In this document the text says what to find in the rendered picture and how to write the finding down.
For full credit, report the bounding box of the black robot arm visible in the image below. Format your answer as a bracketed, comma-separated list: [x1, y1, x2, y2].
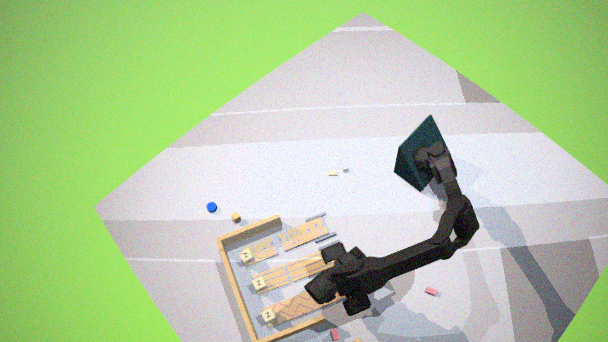
[304, 140, 480, 305]

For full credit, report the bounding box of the orange strip with blue dots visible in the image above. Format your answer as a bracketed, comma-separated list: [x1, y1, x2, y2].
[286, 217, 329, 248]

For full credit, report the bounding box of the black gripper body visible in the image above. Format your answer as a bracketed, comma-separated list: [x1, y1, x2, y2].
[321, 243, 371, 316]

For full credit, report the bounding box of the small orange cube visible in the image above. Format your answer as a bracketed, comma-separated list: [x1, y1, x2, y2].
[231, 211, 241, 223]

